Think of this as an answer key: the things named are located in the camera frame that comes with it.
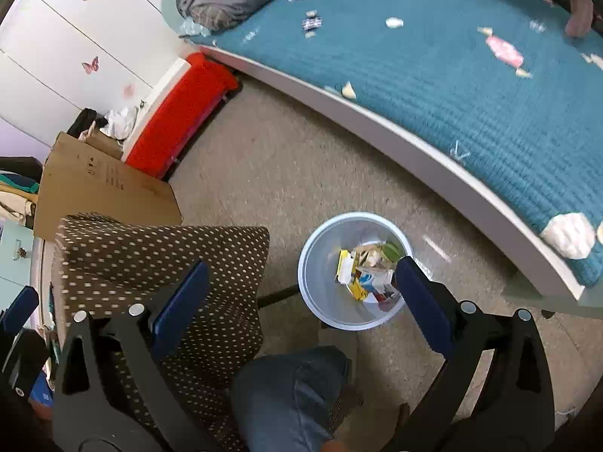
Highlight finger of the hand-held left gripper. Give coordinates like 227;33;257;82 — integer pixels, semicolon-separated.
0;286;39;335

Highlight light blue wastebasket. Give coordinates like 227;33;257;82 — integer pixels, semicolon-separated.
298;212;415;331

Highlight white paper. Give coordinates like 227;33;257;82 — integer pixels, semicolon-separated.
353;244;384;269

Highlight pink pants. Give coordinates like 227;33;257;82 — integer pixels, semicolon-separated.
443;0;595;38

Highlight yellow packet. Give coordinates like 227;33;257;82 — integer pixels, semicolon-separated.
335;249;370;301

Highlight white plastic bag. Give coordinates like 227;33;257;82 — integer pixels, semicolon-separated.
99;106;138;139

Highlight small cardboard box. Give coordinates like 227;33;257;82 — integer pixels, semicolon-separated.
85;127;124;160

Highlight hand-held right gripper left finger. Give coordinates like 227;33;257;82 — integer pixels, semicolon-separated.
51;260;222;452

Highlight black bag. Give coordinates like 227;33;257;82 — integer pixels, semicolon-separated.
67;108;97;137

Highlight white blue wrapper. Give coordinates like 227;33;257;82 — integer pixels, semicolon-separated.
355;268;394;293

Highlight brown polka dot tablecloth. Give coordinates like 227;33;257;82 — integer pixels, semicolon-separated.
49;214;364;452

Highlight person's jeans leg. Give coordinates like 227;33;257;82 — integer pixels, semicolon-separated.
231;346;352;452

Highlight black table leg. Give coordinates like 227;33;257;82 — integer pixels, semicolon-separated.
257;285;302;309

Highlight white wardrobe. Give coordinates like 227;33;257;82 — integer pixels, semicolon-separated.
0;0;189;149

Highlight light blue pillow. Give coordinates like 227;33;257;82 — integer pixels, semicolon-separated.
179;18;212;39

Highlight large cardboard box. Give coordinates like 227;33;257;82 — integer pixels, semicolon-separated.
34;131;184;241

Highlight cream jacket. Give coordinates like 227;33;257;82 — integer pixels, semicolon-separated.
0;191;38;227

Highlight red bench with white top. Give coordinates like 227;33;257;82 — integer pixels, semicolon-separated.
121;53;240;180

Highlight teal candy print bed sheet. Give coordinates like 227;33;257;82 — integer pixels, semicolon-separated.
202;0;603;288

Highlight green jacket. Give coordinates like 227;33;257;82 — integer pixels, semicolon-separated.
0;174;41;194

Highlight blue printed box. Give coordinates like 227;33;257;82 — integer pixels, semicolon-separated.
28;371;54;408

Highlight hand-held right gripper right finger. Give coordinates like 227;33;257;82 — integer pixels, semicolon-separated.
391;257;557;452

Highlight black jacket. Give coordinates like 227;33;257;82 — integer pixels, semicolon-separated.
0;156;43;182

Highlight teal bunk bed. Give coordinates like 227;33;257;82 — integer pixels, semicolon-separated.
160;0;603;321

